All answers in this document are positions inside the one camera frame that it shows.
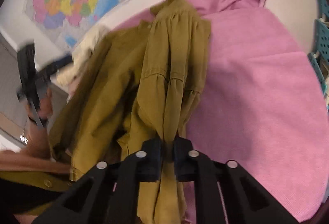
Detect teal perforated plastic rack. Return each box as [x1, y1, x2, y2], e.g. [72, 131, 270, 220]
[308, 0, 328, 105]

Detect pink daisy bed sheet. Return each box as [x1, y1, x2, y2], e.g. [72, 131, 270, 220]
[112, 0, 329, 223]

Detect person left hand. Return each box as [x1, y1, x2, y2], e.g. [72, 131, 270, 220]
[37, 88, 53, 119]

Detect cream crumpled cloth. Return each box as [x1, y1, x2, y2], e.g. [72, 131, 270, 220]
[56, 25, 109, 86]

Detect mustard brown jacket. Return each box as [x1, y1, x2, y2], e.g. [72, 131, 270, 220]
[50, 0, 211, 223]

